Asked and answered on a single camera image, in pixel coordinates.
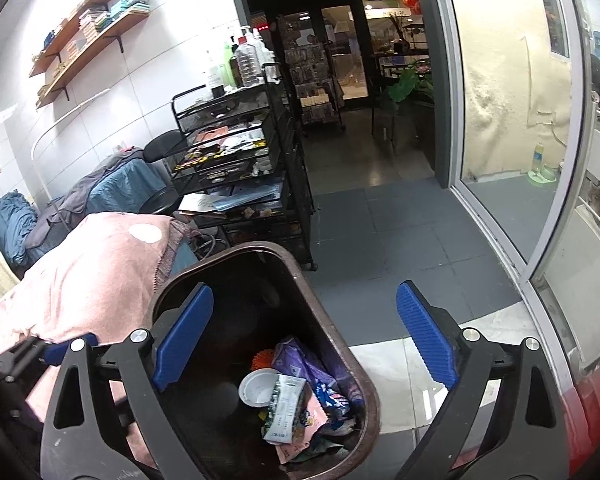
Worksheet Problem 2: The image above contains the blue and grey clothes pile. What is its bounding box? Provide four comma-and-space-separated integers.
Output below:
25, 147, 156, 261

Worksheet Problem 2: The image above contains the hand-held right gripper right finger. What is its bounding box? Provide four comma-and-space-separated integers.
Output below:
396, 280, 572, 480

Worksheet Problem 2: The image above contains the blue quilt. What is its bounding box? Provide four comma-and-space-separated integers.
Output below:
0, 190, 38, 266

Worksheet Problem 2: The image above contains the green plant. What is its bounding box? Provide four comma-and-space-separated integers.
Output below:
387, 57, 433, 106

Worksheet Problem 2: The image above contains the black office chair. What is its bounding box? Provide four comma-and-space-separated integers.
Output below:
144, 130, 183, 216

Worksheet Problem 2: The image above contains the white pump bottle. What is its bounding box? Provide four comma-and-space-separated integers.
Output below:
205, 52, 226, 101

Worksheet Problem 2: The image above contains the display rack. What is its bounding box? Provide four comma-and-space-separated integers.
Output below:
277, 14, 345, 133

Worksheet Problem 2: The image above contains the white paper sheet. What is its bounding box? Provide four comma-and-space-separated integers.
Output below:
179, 194, 216, 216

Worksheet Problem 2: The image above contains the blue printed packet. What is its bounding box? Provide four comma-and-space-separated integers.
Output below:
312, 377, 353, 418

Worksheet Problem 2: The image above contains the stack of books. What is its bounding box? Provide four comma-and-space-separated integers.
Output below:
77, 5, 112, 36

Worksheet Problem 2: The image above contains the green white wrapper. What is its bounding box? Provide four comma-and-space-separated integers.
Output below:
262, 372, 308, 445

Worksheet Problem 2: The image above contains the purple packet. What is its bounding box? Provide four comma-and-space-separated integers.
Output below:
272, 336, 331, 386

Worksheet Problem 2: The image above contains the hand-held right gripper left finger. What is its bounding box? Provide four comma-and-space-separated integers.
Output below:
39, 283, 215, 480

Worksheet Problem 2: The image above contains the green bottle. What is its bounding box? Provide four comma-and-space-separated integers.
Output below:
223, 40, 238, 88

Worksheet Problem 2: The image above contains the brown trash bin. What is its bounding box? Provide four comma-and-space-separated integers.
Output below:
150, 241, 382, 480

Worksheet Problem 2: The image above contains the glass door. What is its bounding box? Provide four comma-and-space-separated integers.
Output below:
425, 0, 600, 286

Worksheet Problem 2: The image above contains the black mesh cart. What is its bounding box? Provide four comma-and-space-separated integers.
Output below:
171, 62, 316, 271

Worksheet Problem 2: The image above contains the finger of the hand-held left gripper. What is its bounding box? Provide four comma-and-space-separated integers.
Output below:
0, 332, 99, 386

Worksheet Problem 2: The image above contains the white curved lamp pole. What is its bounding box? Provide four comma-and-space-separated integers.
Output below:
31, 87, 112, 211

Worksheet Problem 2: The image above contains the stack of teal boxes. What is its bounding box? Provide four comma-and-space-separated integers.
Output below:
109, 0, 151, 18

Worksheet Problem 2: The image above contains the clear plastic bottle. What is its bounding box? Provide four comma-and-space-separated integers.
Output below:
234, 27, 266, 86

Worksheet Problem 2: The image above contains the denim blue cloth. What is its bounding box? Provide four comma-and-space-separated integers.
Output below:
87, 162, 156, 216

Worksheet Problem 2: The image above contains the pink wrapper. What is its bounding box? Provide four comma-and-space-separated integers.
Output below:
275, 390, 331, 466

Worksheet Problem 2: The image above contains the pink dotted blanket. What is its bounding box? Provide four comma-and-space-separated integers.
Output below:
0, 211, 201, 480

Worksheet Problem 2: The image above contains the blue folder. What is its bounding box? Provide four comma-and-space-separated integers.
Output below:
212, 182, 283, 211

